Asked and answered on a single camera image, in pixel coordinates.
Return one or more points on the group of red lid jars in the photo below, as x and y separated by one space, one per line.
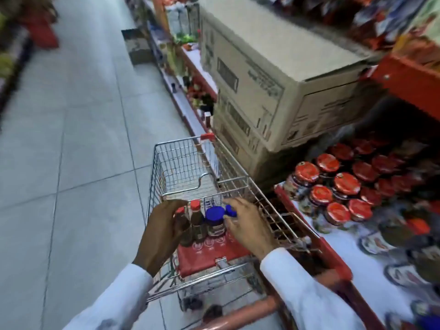
343 183

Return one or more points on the group of dark lid jars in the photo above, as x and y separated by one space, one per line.
409 250

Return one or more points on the person's left forearm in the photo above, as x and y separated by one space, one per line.
117 302

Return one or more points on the large printed cardboard box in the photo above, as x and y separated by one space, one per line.
275 65
237 116
247 154

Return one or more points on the blue lid jar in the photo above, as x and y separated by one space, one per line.
215 219
231 211

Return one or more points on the row of colourful snack packets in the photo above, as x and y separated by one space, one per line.
371 17

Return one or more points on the person's left hand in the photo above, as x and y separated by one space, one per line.
156 233

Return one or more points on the small cardboard box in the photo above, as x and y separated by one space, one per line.
137 46

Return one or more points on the dark sauce bottle red cap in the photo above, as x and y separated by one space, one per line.
197 219
185 233

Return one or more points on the long shelving with groceries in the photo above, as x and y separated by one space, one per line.
182 58

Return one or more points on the person's right forearm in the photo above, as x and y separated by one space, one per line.
306 295

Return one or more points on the dark shelving with produce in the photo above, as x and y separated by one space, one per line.
20 37

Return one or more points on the person's right fingers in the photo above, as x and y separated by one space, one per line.
237 204

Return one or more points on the red and white store shelf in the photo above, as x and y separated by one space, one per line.
361 271

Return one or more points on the red metal shelf board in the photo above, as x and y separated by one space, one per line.
409 82

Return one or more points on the person's left fingers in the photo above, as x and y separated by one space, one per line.
173 205

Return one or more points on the person's right hand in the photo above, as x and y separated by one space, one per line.
252 228

